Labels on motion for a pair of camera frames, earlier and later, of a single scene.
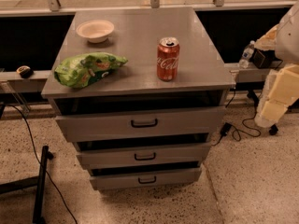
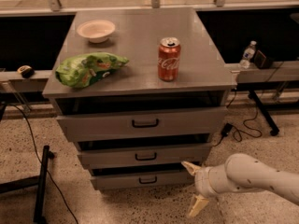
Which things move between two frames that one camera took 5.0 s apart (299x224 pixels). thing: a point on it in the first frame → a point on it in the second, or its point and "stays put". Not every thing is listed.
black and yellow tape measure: x=25 y=71 stays put
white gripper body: x=288 y=37 → x=202 y=181
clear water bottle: x=247 y=54 stays put
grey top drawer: x=91 y=127 stays put
